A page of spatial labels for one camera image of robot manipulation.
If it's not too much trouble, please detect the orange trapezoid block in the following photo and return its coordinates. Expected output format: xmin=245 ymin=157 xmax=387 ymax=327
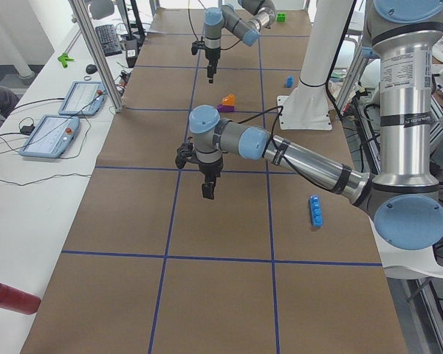
xmin=221 ymin=94 xmax=236 ymax=107

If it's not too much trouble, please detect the purple trapezoid block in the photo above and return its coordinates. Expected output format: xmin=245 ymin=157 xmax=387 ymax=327
xmin=216 ymin=104 xmax=235 ymax=113

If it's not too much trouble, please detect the small blue block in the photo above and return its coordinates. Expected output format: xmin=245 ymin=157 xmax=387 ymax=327
xmin=284 ymin=76 xmax=294 ymax=88

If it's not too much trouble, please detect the green block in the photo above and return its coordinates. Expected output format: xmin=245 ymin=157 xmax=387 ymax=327
xmin=276 ymin=13 xmax=286 ymax=23

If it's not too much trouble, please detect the black keyboard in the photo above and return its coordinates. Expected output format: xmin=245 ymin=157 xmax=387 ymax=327
xmin=95 ymin=24 xmax=122 ymax=57

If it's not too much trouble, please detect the long blue block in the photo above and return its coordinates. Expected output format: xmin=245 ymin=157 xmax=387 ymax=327
xmin=309 ymin=195 xmax=323 ymax=227

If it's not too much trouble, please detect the black computer mouse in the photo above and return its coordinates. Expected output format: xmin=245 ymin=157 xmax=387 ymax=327
xmin=86 ymin=64 xmax=97 ymax=74

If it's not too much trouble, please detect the far teach pendant tablet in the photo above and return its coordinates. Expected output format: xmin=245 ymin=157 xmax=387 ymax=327
xmin=58 ymin=81 xmax=106 ymax=117

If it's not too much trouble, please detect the teach pendant tablet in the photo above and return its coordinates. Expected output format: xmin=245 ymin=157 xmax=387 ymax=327
xmin=58 ymin=81 xmax=106 ymax=117
xmin=18 ymin=115 xmax=80 ymax=159

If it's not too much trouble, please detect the green plastic clamp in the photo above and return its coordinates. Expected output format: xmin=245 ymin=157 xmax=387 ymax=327
xmin=58 ymin=52 xmax=75 ymax=69

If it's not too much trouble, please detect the near teach pendant tablet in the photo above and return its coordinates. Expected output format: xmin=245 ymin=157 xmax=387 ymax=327
xmin=18 ymin=115 xmax=80 ymax=159

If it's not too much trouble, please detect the white paper sheet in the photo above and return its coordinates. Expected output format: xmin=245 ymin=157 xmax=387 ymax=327
xmin=369 ymin=220 xmax=443 ymax=280

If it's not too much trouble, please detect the red cardboard tube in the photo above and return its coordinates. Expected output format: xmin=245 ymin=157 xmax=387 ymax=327
xmin=0 ymin=283 xmax=41 ymax=315

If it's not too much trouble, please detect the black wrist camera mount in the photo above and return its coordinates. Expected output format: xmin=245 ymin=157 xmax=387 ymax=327
xmin=175 ymin=136 xmax=199 ymax=170

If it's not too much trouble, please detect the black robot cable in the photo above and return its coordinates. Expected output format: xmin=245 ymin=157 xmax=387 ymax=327
xmin=239 ymin=105 xmax=340 ymax=192

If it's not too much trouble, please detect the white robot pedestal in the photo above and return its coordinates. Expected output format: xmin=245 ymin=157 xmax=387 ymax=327
xmin=280 ymin=0 xmax=355 ymax=131

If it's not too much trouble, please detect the aluminium frame post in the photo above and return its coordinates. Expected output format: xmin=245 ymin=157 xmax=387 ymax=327
xmin=69 ymin=0 xmax=123 ymax=113

